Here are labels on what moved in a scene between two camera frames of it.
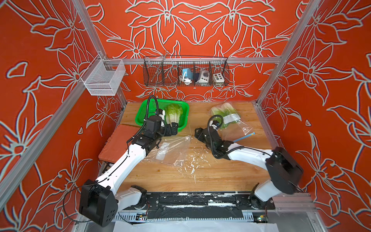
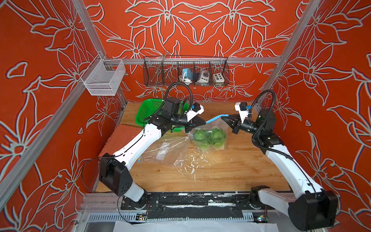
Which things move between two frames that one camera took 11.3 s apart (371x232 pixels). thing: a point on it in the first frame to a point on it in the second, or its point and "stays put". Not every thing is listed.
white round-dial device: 204,77 stays put
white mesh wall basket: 103,77 stays put
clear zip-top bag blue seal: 172,151 stays put
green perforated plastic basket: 141,114 stays put
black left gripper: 174,129 to 192,124
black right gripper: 201,133 to 235,120
